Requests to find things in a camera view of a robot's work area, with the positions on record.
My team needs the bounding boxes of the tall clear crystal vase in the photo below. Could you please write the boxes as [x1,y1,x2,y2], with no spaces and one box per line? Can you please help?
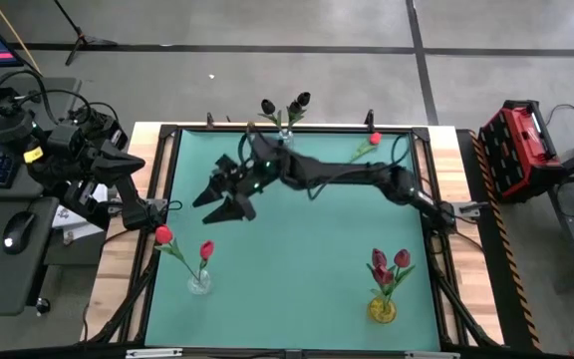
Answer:
[276,128,296,151]

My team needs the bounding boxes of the small clear glass vase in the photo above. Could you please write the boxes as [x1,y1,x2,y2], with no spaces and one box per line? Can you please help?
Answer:
[186,268,213,296]

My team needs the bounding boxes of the black tripod stand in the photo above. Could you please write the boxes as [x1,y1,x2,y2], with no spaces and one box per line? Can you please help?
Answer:
[51,0,119,68]

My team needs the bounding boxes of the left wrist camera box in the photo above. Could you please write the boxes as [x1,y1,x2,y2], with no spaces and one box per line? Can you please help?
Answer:
[83,107,130,151]

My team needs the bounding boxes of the black strip with hazard stripes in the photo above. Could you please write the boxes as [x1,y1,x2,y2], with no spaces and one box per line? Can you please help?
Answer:
[455,128,543,352]

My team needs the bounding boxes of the silver metal bracket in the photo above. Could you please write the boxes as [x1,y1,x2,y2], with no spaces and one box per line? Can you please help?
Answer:
[405,350,461,359]
[126,348,183,359]

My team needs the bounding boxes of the white printed papers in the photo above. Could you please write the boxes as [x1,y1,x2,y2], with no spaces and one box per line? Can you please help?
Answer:
[50,183,110,245]

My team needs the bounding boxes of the black metal table frame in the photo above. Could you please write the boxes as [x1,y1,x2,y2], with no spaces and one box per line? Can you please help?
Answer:
[82,123,502,359]

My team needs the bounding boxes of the black computer mouse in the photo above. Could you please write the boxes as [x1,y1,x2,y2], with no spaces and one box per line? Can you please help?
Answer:
[1,210,37,256]

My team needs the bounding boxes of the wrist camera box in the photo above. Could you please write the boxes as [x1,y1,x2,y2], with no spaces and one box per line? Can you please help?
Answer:
[249,135,282,166]
[83,107,130,151]

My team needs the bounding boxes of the red and black toolbox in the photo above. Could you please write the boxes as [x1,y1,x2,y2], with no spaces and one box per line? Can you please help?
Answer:
[476,98,569,204]

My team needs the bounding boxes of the teal table mat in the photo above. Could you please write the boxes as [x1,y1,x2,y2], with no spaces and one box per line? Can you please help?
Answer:
[143,128,441,352]

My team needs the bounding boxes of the yellow glass vase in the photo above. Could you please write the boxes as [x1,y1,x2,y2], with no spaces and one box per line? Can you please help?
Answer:
[367,296,398,325]

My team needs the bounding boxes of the thin yellow pole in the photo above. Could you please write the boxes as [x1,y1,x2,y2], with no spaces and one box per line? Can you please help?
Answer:
[0,0,44,79]

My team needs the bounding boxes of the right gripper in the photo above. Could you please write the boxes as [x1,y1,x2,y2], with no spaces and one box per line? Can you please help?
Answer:
[191,154,276,225]

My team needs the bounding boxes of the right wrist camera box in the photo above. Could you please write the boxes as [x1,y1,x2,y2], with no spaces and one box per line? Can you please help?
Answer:
[249,135,282,166]

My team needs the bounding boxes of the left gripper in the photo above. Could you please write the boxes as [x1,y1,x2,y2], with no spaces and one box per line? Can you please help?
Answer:
[47,123,146,184]

